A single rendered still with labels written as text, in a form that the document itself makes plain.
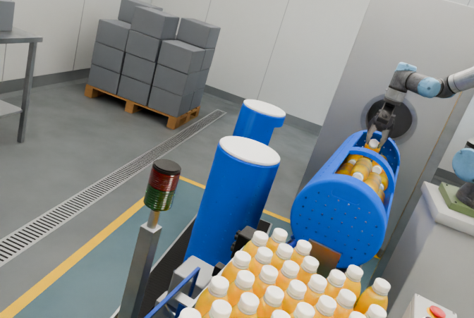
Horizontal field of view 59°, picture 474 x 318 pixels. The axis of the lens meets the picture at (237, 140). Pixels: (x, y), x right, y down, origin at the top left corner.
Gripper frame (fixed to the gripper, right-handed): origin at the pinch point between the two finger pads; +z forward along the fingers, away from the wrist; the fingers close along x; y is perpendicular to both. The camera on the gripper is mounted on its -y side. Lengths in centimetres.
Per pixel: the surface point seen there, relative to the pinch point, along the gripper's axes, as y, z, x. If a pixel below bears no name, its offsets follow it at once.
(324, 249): -70, 19, 0
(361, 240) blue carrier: -63, 14, -9
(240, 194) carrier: -29, 34, 40
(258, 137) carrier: 52, 34, 64
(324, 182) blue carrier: -63, 3, 7
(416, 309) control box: -87, 13, -25
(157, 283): -17, 108, 71
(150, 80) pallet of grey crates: 217, 75, 254
